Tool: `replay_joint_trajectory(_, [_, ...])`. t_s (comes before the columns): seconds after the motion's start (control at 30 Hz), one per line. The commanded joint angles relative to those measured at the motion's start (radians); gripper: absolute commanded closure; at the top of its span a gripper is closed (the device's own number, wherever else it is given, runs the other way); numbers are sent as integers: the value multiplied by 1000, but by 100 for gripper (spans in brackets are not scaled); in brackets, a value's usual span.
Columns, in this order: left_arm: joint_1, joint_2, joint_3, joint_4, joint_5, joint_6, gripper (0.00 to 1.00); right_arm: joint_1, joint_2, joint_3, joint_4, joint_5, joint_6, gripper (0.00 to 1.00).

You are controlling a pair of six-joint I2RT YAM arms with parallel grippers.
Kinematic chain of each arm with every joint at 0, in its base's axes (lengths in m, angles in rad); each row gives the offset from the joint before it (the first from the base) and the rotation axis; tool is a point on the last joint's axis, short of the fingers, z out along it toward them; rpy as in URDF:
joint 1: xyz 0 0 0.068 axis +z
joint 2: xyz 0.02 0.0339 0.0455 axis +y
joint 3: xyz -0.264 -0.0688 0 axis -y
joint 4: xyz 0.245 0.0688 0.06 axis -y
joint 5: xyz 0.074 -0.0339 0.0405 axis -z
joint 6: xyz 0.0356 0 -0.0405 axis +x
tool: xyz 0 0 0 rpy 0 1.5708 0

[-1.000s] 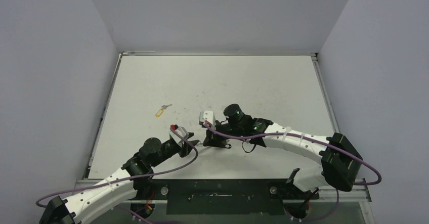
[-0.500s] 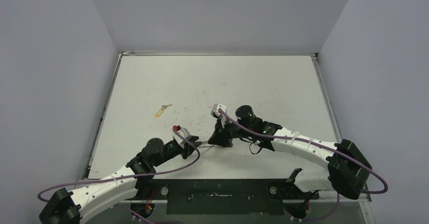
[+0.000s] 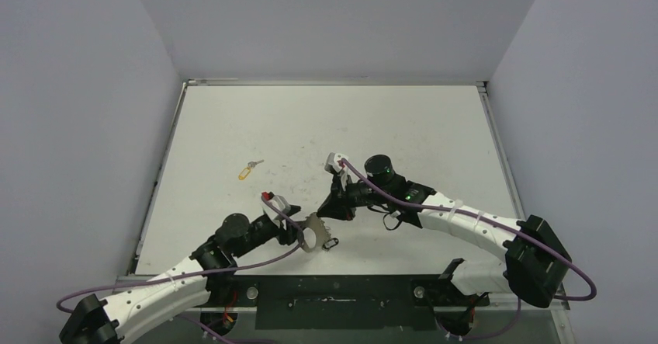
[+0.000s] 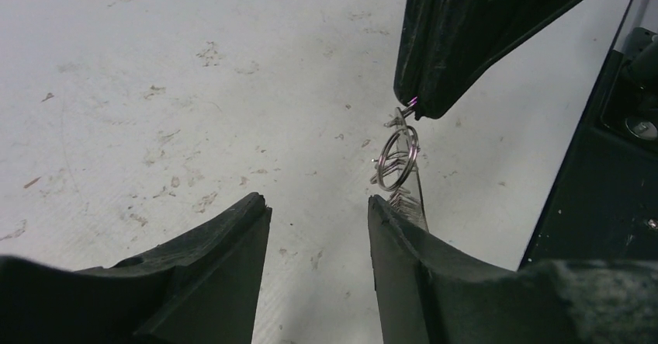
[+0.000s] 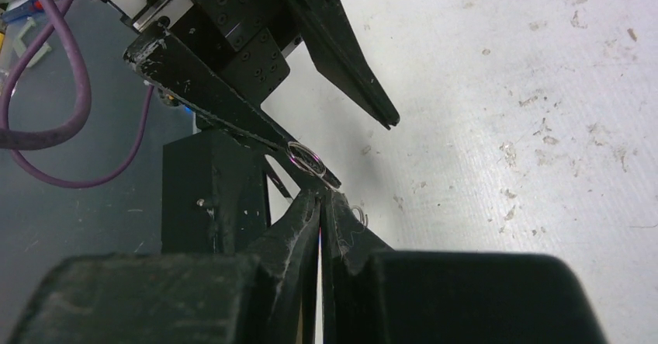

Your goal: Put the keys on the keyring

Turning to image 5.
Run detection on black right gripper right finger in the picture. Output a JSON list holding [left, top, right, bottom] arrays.
[[320, 192, 606, 343]]

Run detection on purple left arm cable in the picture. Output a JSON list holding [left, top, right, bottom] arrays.
[[0, 0, 156, 190]]

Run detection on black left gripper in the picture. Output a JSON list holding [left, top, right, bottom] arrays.
[[123, 0, 401, 190]]

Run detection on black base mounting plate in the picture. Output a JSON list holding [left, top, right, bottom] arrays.
[[161, 130, 271, 255]]

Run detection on silver carabiner keyring with rings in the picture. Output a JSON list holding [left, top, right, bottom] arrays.
[[260, 141, 369, 229]]

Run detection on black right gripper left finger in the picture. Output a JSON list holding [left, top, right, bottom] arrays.
[[10, 190, 320, 343]]

